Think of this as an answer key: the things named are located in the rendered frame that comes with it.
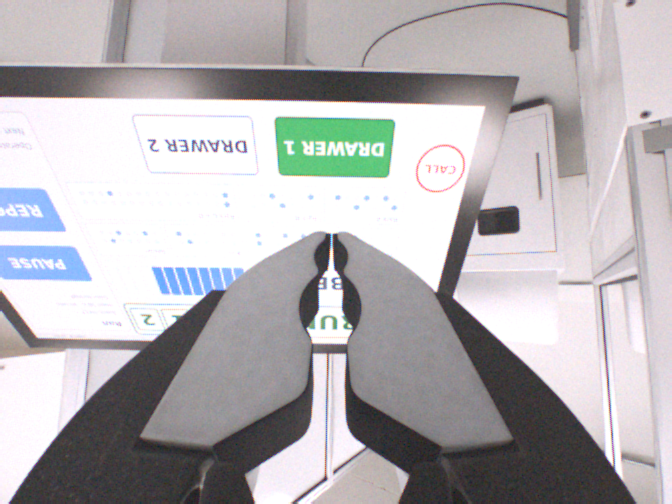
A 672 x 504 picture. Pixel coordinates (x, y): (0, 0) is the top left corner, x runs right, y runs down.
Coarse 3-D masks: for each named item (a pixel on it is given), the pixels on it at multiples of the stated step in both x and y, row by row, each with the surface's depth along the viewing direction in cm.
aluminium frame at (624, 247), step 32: (640, 128) 30; (640, 160) 30; (608, 192) 50; (640, 192) 30; (608, 224) 53; (640, 224) 29; (608, 256) 57; (640, 256) 30; (640, 288) 31; (608, 416) 94; (608, 448) 93
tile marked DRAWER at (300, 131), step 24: (288, 120) 23; (312, 120) 23; (336, 120) 23; (360, 120) 23; (384, 120) 23; (288, 144) 24; (312, 144) 24; (336, 144) 24; (360, 144) 24; (384, 144) 24; (288, 168) 25; (312, 168) 25; (336, 168) 25; (360, 168) 25; (384, 168) 25
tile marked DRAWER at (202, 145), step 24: (144, 120) 23; (168, 120) 23; (192, 120) 23; (216, 120) 23; (240, 120) 23; (144, 144) 24; (168, 144) 24; (192, 144) 24; (216, 144) 24; (240, 144) 24; (168, 168) 25; (192, 168) 25; (216, 168) 25; (240, 168) 25
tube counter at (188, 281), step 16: (112, 272) 31; (128, 272) 31; (144, 272) 31; (160, 272) 31; (176, 272) 31; (192, 272) 31; (208, 272) 31; (224, 272) 31; (240, 272) 31; (128, 288) 32; (144, 288) 32; (160, 288) 32; (176, 288) 32; (192, 288) 32; (208, 288) 32; (224, 288) 32
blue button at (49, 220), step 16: (0, 192) 26; (16, 192) 26; (32, 192) 26; (0, 208) 27; (16, 208) 27; (32, 208) 27; (48, 208) 27; (0, 224) 28; (16, 224) 28; (32, 224) 28; (48, 224) 28; (64, 224) 28
